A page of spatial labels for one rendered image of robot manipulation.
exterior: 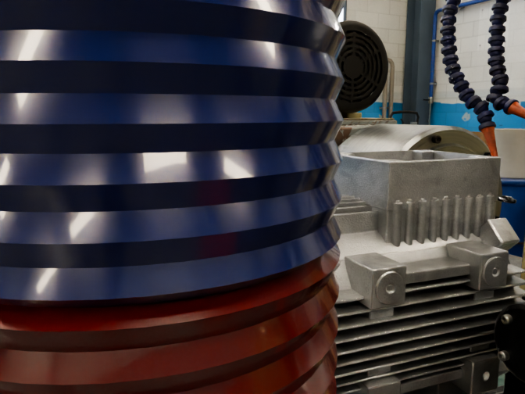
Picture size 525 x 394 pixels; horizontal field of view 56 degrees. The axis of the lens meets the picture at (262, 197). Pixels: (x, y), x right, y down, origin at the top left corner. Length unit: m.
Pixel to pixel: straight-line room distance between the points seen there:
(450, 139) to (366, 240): 0.42
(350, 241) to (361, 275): 0.04
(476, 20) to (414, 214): 7.10
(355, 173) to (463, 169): 0.09
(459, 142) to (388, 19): 7.03
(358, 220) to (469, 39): 7.14
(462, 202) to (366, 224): 0.09
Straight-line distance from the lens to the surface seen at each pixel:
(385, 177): 0.41
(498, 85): 0.77
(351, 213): 0.41
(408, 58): 7.92
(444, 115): 7.70
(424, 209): 0.43
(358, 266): 0.37
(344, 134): 0.95
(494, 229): 0.47
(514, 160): 2.72
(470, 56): 7.48
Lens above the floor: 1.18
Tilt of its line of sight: 10 degrees down
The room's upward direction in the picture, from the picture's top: straight up
